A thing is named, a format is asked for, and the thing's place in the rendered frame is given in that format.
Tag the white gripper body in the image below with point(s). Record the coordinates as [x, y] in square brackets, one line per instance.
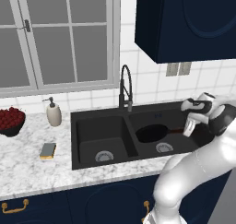
[190, 127]

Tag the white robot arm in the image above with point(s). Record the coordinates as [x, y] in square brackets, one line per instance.
[190, 169]

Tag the silver sink drain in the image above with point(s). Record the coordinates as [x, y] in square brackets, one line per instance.
[104, 156]
[164, 147]

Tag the black double sink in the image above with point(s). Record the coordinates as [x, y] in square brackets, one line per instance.
[101, 132]

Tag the grey and yellow sponge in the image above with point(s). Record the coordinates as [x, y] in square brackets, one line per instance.
[48, 150]

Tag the black spring tap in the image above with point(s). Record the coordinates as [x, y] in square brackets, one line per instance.
[125, 95]

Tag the dark blue cupboard door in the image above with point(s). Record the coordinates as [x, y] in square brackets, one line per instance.
[113, 203]
[202, 200]

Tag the beige soap dispenser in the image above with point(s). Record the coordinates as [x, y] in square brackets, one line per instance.
[54, 115]

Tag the grey framed window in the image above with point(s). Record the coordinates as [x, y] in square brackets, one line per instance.
[70, 34]

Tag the dark blue drawer front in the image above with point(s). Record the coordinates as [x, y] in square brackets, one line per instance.
[37, 210]

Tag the black bowl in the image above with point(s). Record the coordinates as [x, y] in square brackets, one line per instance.
[12, 130]

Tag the heap of red fruit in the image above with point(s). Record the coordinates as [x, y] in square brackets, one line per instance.
[10, 117]

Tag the grey window latch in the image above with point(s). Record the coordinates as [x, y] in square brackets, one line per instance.
[27, 25]

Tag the grey wall socket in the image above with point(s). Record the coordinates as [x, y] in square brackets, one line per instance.
[172, 69]
[185, 68]

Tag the dark blue wall cupboard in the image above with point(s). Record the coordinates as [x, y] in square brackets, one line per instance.
[190, 21]

